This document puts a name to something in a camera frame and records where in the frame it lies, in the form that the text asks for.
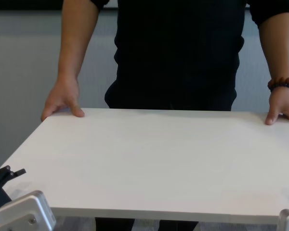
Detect person's right forearm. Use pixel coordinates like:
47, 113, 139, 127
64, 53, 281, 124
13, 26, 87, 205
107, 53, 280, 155
57, 3, 98, 82

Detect dark bead bracelet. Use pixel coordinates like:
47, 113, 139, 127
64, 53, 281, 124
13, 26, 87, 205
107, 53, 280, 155
269, 83, 289, 93

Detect black wall rail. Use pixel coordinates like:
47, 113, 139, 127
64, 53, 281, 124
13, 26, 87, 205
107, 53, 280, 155
0, 0, 252, 11

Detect brown wooden bead bracelet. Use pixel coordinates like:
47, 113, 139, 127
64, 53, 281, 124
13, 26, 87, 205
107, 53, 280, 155
267, 77, 289, 91

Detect person's left forearm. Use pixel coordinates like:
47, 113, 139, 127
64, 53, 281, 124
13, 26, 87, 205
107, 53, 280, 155
257, 15, 289, 84

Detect person's left hand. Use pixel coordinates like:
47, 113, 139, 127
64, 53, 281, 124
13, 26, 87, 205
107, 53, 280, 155
264, 90, 289, 126

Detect black short-sleeved shirt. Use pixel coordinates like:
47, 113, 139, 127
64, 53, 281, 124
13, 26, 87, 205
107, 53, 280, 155
90, 0, 289, 97

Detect person's right hand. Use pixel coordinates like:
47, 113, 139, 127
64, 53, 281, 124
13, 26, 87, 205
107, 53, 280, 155
40, 77, 85, 122

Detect white mobile pedestal table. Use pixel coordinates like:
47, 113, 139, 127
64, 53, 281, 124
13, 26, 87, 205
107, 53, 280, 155
0, 107, 289, 224

